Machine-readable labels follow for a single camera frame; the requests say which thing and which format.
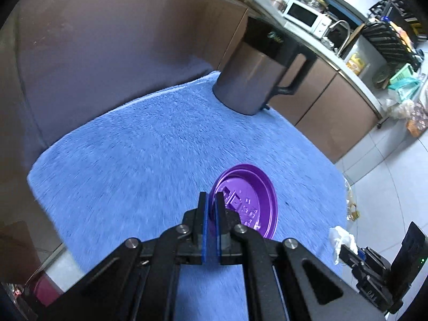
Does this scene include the white microwave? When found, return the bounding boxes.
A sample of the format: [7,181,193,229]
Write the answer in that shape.
[284,0,332,38]

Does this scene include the brown patterned snack bag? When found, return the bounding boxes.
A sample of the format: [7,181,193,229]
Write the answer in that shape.
[406,100,428,137]

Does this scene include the cooking oil bottle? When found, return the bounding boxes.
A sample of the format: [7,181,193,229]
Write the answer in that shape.
[344,177,361,223]

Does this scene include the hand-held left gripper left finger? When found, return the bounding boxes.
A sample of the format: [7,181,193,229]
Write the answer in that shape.
[43,192,209,321]

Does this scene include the clear plastic bag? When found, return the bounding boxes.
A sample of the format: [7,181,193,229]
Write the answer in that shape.
[384,98,415,121]

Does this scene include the green plastic basket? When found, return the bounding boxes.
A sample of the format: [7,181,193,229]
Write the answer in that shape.
[388,63,420,91]

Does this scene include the black panel kitchen appliance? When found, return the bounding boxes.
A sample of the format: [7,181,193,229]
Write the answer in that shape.
[213,16,316,116]

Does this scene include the kitchen countertop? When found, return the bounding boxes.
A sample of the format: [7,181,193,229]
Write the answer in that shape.
[217,0,383,118]

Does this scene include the brown kitchen cabinets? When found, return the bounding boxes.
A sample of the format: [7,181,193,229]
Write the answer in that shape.
[0,0,382,164]

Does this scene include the black dish rack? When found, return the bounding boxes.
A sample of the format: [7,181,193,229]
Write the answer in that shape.
[361,0,423,72]

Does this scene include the blue fleece blanket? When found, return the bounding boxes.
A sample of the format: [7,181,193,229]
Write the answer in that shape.
[27,71,346,321]

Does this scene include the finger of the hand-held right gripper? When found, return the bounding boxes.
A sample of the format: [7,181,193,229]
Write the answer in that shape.
[339,245,391,271]
[352,268,394,312]

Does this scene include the white tissue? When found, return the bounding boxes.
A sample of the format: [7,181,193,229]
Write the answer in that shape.
[329,226,358,265]

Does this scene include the purple plastic lid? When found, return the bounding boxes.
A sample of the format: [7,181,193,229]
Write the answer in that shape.
[208,164,278,240]

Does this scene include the steel kitchen faucet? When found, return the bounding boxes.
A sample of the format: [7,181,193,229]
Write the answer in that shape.
[329,20,351,56]

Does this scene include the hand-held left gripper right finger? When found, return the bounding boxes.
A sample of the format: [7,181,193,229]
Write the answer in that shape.
[215,194,385,321]

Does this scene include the dark red container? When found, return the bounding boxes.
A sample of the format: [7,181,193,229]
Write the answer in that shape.
[33,271,64,305]

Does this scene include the dark round pan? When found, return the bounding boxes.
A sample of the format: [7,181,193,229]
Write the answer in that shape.
[373,67,392,89]

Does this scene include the yellow food packet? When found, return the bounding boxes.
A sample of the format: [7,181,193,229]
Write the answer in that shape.
[346,53,367,76]

